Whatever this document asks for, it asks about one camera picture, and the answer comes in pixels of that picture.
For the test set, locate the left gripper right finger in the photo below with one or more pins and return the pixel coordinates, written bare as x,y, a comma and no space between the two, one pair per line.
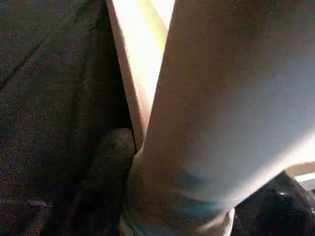
275,209

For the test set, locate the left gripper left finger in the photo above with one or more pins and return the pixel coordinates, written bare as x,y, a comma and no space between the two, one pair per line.
108,177

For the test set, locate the white plastic table leg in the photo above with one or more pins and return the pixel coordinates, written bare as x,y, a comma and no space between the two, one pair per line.
221,110

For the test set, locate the white plastic table top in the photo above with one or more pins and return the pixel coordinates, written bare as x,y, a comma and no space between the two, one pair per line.
137,49

